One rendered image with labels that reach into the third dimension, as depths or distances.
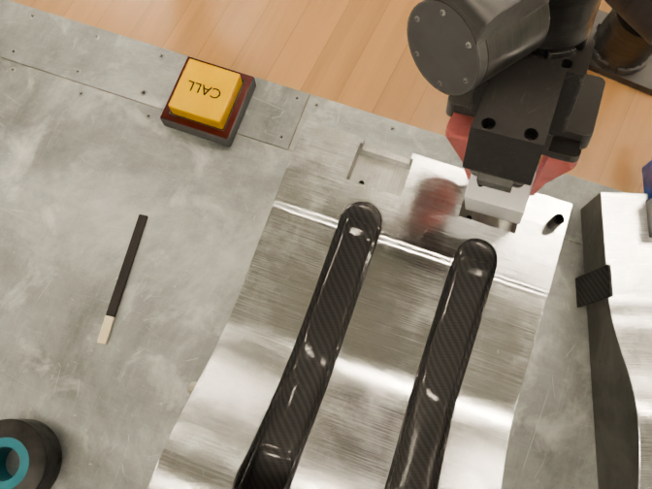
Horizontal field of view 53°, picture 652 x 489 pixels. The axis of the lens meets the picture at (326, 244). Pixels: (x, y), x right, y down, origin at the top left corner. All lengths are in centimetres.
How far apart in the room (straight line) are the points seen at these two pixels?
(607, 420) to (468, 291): 18
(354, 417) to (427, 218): 19
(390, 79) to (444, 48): 37
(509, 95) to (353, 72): 37
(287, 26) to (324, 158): 23
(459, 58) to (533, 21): 5
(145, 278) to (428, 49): 41
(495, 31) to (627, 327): 36
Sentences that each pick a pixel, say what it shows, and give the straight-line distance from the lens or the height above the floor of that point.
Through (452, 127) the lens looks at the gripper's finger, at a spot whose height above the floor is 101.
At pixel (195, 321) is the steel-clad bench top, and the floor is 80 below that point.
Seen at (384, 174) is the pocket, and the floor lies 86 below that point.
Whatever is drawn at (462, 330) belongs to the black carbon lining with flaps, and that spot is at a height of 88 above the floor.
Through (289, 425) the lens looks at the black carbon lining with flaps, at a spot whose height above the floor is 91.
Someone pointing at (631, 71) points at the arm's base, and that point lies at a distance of 80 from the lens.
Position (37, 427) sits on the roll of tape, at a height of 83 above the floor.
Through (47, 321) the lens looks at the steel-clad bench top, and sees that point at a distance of 73.
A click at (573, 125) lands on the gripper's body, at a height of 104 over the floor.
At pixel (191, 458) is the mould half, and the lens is 54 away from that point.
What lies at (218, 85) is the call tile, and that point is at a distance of 72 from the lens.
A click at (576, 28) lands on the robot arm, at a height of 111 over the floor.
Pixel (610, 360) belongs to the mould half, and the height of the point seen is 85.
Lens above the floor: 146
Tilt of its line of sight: 75 degrees down
